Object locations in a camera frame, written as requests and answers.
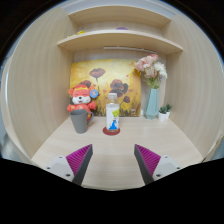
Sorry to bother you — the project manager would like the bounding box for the red round coaster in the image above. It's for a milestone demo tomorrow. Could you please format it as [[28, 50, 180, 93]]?
[[103, 127, 120, 136]]

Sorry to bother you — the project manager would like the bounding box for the red plush fox toy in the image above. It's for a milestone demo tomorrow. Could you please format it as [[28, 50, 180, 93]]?
[[67, 84, 96, 112]]

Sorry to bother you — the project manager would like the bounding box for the teal geometric vase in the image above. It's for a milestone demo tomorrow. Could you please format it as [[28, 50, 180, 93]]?
[[144, 88, 159, 120]]

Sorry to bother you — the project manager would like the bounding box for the poppy flower painting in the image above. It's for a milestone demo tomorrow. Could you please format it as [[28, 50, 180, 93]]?
[[70, 59, 141, 116]]

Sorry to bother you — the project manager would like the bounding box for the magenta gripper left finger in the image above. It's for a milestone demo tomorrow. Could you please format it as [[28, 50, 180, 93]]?
[[66, 145, 93, 185]]

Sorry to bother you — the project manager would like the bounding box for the grey ceramic mug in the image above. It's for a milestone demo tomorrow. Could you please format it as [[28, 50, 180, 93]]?
[[70, 109, 94, 134]]

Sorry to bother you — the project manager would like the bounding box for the light wood shelf unit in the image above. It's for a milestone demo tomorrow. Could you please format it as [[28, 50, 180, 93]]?
[[1, 0, 224, 190]]

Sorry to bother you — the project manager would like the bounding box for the purple round number tag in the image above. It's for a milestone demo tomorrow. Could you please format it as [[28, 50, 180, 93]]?
[[116, 27, 129, 30]]

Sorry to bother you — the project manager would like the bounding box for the pink white flower bouquet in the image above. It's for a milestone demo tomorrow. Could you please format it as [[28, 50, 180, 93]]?
[[135, 54, 168, 89]]

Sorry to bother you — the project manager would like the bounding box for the small potted green plant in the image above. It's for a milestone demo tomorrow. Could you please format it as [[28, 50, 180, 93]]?
[[158, 104, 172, 121]]

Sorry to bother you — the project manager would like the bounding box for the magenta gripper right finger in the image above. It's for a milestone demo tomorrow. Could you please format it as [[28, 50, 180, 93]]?
[[134, 144, 161, 184]]

